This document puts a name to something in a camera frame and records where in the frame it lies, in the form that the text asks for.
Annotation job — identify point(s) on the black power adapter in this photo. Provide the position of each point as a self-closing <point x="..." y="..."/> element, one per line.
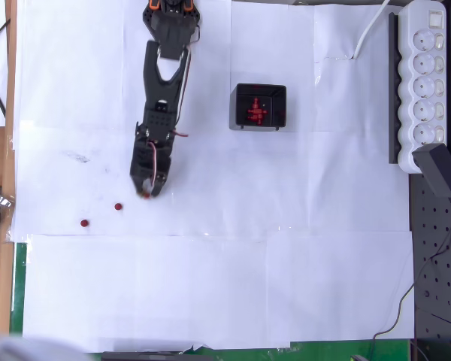
<point x="436" y="169"/>

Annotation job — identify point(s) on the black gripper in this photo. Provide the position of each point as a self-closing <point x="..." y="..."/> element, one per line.
<point x="147" y="183"/>

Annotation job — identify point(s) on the white power strip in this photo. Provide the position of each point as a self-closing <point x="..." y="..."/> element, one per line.
<point x="407" y="113"/>

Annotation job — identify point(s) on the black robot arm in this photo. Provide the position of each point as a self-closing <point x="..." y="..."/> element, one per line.
<point x="161" y="94"/>

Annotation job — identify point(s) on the black flat device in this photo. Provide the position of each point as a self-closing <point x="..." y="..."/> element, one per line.
<point x="154" y="356"/>

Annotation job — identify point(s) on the white paper table covering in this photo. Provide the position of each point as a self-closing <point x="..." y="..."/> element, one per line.
<point x="210" y="188"/>

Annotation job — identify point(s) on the black square bin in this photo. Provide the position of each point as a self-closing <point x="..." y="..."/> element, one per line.
<point x="233" y="113"/>

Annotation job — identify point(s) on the green mat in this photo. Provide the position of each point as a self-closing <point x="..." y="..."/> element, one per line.
<point x="19" y="286"/>

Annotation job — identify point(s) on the gray blurry object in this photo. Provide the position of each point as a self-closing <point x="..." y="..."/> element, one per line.
<point x="15" y="347"/>

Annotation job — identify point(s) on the black pegboard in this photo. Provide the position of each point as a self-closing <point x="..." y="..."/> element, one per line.
<point x="439" y="263"/>

